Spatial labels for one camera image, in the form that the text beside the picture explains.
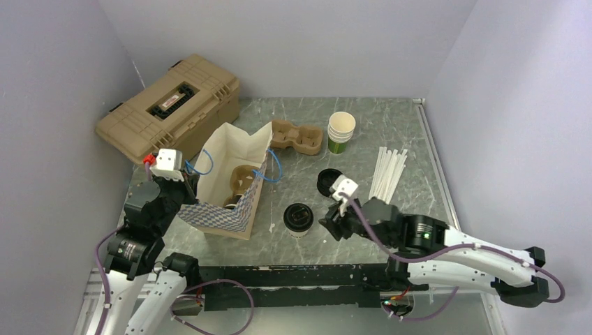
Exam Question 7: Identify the tan plastic toolbox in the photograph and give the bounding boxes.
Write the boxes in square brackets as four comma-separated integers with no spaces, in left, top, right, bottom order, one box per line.
[95,54,240,165]

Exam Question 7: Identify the brown cardboard cup carrier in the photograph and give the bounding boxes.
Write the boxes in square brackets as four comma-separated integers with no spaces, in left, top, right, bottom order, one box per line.
[270,119,324,156]

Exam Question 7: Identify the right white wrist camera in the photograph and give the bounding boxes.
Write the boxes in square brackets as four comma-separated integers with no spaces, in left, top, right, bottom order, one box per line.
[330,174,359,217]

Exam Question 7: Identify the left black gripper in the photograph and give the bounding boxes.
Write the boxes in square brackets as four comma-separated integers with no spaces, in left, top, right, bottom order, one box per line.
[152,165,200,234]

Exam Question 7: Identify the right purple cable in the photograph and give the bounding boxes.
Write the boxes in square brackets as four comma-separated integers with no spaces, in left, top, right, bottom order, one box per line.
[339,191,566,324]

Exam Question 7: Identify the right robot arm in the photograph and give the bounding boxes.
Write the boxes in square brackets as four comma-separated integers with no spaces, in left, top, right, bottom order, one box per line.
[319,198,550,308]

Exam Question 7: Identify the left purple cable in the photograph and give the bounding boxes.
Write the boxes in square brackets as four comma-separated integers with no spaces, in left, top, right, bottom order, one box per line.
[94,161,256,335]

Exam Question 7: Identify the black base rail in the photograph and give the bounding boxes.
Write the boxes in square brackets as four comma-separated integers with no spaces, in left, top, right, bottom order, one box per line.
[152,251,417,311]

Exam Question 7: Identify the purple cable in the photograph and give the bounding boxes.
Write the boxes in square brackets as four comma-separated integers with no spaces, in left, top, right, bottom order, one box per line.
[94,161,256,335]
[339,191,566,324]

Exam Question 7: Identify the stack of paper cups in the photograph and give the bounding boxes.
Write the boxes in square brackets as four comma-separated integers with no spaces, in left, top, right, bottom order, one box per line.
[327,111,357,154]

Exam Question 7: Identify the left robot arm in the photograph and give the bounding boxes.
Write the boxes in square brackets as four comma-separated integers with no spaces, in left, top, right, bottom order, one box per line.
[87,176,202,334]

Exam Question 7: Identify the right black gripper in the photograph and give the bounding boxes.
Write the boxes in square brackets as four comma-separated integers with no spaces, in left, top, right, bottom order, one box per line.
[318,195,395,248]

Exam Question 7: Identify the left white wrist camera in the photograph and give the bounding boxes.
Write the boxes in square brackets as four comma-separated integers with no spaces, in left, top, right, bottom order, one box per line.
[142,149,184,181]

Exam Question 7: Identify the bundle of white straws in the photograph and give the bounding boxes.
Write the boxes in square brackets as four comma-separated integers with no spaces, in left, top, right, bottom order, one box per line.
[369,147,408,204]

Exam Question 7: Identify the stack of black lids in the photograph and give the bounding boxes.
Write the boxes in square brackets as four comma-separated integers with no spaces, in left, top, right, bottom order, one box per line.
[316,168,342,197]

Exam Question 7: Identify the single brown cup carrier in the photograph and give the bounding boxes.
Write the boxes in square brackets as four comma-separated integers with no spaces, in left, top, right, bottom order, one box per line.
[229,165,256,197]

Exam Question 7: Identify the blue checkered paper bag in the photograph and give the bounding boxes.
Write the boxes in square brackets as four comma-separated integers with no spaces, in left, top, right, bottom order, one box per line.
[177,122,273,240]

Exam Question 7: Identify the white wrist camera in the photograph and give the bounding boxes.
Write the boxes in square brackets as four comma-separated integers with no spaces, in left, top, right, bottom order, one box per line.
[330,174,359,217]
[142,149,184,181]

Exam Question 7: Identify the white paper coffee cup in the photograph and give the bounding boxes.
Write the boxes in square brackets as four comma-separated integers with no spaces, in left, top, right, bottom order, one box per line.
[288,229,309,238]

